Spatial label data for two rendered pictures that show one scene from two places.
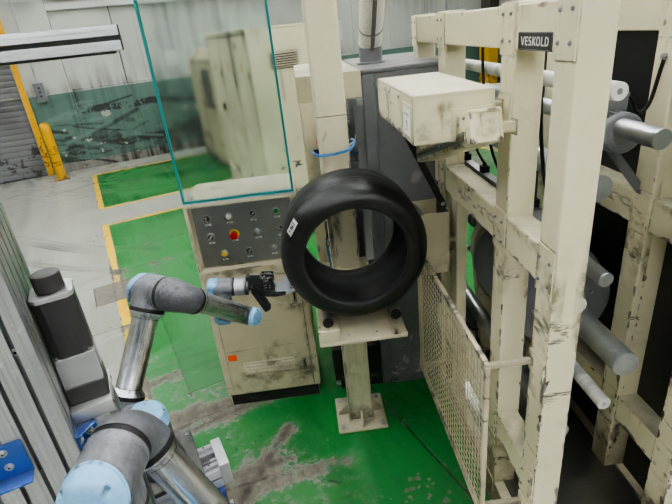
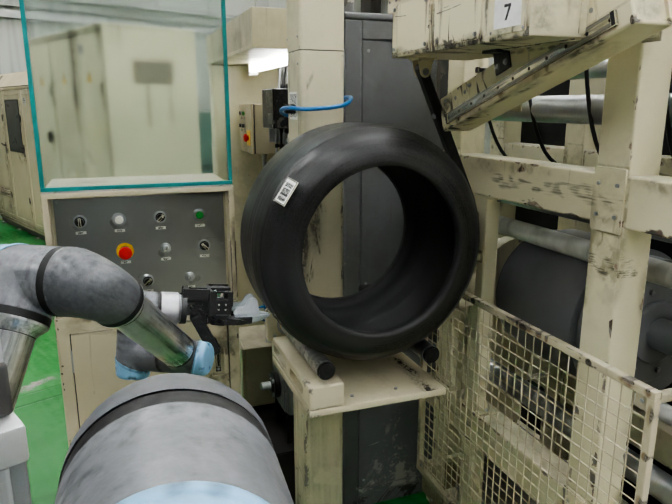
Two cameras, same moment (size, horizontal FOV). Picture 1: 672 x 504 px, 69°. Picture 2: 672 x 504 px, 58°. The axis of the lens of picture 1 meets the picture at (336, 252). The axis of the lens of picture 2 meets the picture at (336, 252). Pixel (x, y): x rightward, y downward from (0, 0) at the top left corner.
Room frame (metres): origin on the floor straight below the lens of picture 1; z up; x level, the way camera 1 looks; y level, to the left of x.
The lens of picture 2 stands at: (0.40, 0.45, 1.51)
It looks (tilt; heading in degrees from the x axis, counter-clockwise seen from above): 13 degrees down; 342
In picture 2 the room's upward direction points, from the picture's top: straight up
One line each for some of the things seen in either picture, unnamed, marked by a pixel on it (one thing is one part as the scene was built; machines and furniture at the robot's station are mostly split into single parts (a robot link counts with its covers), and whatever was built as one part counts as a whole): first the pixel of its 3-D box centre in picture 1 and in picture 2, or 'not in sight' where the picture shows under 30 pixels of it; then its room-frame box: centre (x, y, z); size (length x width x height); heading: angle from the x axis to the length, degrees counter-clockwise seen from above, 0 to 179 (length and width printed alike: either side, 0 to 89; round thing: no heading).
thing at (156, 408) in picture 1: (149, 425); not in sight; (1.22, 0.66, 0.88); 0.13 x 0.12 x 0.14; 60
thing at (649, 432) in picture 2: (446, 365); (502, 441); (1.64, -0.41, 0.65); 0.90 x 0.02 x 0.70; 2
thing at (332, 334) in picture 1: (326, 314); (304, 367); (1.86, 0.07, 0.84); 0.36 x 0.09 x 0.06; 2
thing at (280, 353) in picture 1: (260, 292); (150, 363); (2.49, 0.46, 0.63); 0.56 x 0.41 x 1.27; 92
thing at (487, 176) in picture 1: (484, 179); not in sight; (2.08, -0.70, 1.30); 0.83 x 0.13 x 0.08; 2
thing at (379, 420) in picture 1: (360, 410); not in sight; (2.12, -0.04, 0.02); 0.27 x 0.27 x 0.04; 2
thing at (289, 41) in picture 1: (266, 122); not in sight; (5.89, 0.65, 1.05); 1.61 x 0.73 x 2.10; 25
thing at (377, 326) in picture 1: (358, 317); (353, 373); (1.86, -0.07, 0.80); 0.37 x 0.36 x 0.02; 92
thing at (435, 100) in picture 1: (426, 104); (492, 19); (1.75, -0.37, 1.71); 0.61 x 0.25 x 0.15; 2
